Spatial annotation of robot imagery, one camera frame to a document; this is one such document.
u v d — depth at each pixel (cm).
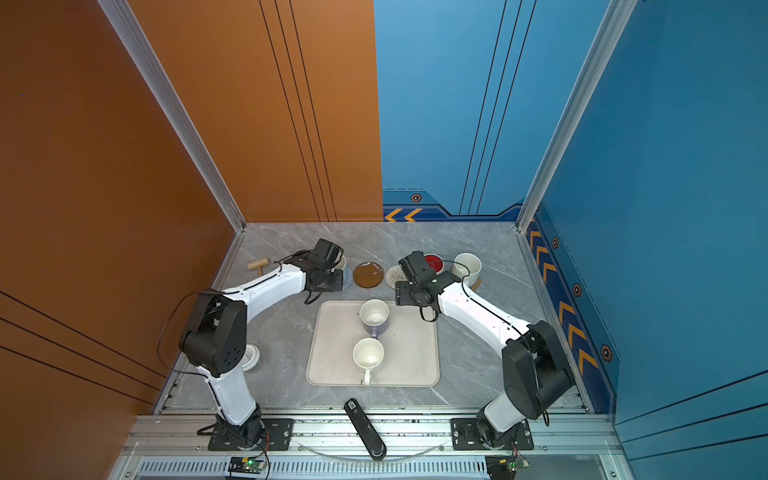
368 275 105
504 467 70
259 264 106
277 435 74
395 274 105
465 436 72
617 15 70
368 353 84
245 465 71
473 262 97
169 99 84
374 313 94
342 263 81
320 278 71
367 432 72
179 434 77
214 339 49
